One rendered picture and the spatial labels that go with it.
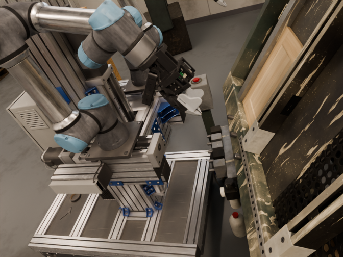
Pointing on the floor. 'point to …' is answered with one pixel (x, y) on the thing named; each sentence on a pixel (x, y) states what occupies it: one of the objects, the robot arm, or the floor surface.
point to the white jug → (238, 224)
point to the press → (169, 24)
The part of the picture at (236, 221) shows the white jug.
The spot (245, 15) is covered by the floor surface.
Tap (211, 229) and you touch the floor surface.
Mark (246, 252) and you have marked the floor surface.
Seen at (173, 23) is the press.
